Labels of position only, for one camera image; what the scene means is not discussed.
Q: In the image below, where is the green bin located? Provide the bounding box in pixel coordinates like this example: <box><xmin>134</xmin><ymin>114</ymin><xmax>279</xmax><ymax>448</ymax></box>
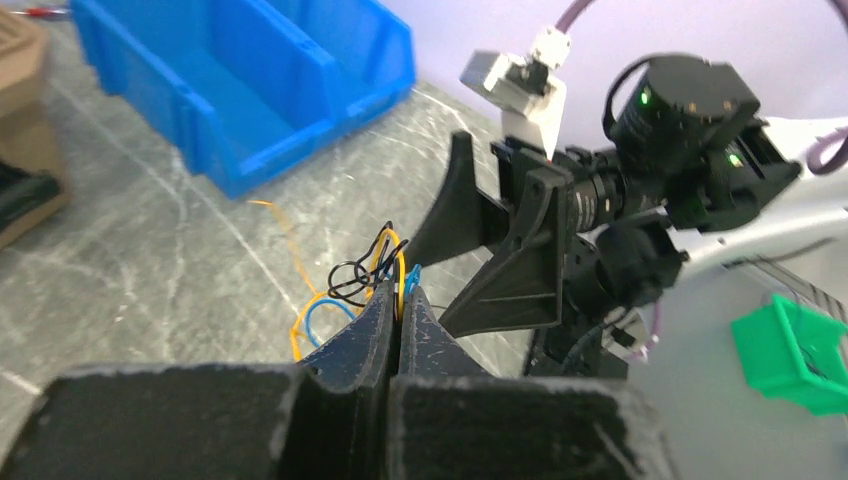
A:
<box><xmin>730</xmin><ymin>294</ymin><xmax>847</xmax><ymax>416</ymax></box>

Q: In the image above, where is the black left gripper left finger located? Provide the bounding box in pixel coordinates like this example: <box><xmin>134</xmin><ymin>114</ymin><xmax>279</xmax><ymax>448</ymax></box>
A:
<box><xmin>1</xmin><ymin>284</ymin><xmax>398</xmax><ymax>479</ymax></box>

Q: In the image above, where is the blue bin left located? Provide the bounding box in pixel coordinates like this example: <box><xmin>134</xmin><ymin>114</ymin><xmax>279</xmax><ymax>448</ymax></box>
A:
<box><xmin>71</xmin><ymin>1</ymin><xmax>349</xmax><ymax>198</ymax></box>

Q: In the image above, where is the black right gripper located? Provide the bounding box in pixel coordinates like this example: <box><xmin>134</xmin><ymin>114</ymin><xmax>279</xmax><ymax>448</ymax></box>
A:
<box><xmin>405</xmin><ymin>131</ymin><xmax>631</xmax><ymax>378</ymax></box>

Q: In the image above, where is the yellow wire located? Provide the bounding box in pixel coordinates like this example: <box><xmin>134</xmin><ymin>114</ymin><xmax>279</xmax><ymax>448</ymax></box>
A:
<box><xmin>248</xmin><ymin>198</ymin><xmax>407</xmax><ymax>362</ymax></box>

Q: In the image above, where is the tan tool case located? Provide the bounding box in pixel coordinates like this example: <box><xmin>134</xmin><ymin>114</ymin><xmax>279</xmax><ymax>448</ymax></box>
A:
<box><xmin>1</xmin><ymin>8</ymin><xmax>71</xmax><ymax>248</ymax></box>

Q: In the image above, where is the blue bin right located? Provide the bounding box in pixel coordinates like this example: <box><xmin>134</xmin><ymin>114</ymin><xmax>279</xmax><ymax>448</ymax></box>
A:
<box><xmin>270</xmin><ymin>0</ymin><xmax>417</xmax><ymax>133</ymax></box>

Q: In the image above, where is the blue bin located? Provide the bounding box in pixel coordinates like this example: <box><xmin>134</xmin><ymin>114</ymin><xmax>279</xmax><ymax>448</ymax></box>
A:
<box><xmin>270</xmin><ymin>0</ymin><xmax>417</xmax><ymax>133</ymax></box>
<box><xmin>71</xmin><ymin>1</ymin><xmax>349</xmax><ymax>198</ymax></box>

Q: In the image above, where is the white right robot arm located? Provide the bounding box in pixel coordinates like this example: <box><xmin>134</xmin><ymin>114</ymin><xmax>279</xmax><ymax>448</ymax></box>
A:
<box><xmin>406</xmin><ymin>54</ymin><xmax>802</xmax><ymax>378</ymax></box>

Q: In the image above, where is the blue wire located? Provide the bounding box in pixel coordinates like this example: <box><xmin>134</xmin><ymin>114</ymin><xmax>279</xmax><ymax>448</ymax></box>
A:
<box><xmin>304</xmin><ymin>263</ymin><xmax>423</xmax><ymax>349</ymax></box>

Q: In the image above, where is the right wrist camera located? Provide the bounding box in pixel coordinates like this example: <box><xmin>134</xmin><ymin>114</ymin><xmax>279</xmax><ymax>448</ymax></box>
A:
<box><xmin>460</xmin><ymin>27</ymin><xmax>572</xmax><ymax>160</ymax></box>

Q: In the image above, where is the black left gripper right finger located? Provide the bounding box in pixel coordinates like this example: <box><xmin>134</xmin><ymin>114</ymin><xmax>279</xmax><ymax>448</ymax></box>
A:
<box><xmin>387</xmin><ymin>289</ymin><xmax>681</xmax><ymax>479</ymax></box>

